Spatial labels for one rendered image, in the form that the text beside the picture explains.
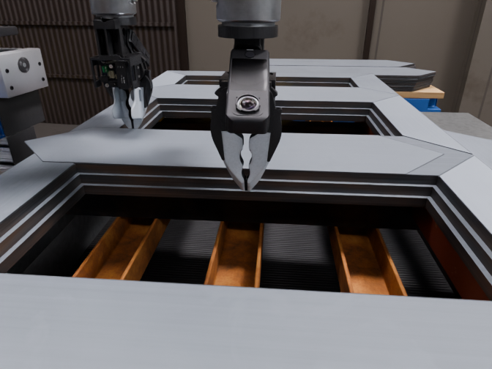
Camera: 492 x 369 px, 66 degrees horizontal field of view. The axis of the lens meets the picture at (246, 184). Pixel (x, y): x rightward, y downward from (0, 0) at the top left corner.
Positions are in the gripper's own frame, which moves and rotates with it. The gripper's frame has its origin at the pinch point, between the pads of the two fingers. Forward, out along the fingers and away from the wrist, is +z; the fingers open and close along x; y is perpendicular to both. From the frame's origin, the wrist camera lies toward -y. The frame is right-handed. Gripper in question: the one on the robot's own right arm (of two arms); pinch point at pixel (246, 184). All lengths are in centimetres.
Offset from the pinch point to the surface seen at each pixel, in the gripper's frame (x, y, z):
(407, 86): -51, 98, 6
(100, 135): 29.5, 20.0, 0.7
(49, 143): 37.0, 15.3, 0.7
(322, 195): -11.3, 5.6, 4.0
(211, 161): 6.3, 9.4, 0.7
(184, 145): 12.3, 16.4, 0.7
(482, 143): -53, 43, 8
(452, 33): -132, 266, -1
